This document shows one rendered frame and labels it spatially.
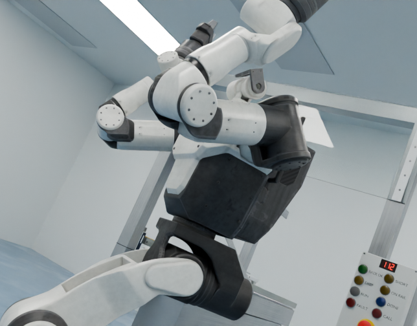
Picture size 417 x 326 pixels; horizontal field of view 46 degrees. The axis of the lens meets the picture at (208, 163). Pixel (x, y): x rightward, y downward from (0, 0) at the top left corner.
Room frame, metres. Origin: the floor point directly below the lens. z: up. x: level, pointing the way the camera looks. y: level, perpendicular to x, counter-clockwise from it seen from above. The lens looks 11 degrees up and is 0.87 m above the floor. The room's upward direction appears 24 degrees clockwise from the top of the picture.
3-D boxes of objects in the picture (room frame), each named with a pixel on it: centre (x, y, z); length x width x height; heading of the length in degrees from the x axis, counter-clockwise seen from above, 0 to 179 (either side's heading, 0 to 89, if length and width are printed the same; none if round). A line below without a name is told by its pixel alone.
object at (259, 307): (2.62, -0.37, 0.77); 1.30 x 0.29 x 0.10; 146
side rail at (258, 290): (2.53, -0.48, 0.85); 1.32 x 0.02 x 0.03; 146
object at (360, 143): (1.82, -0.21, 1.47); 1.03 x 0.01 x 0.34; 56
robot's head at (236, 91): (1.25, -0.01, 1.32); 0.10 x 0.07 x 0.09; 22
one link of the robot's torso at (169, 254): (1.25, -0.04, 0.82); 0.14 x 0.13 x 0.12; 22
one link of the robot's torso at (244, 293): (1.28, -0.10, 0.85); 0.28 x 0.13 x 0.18; 112
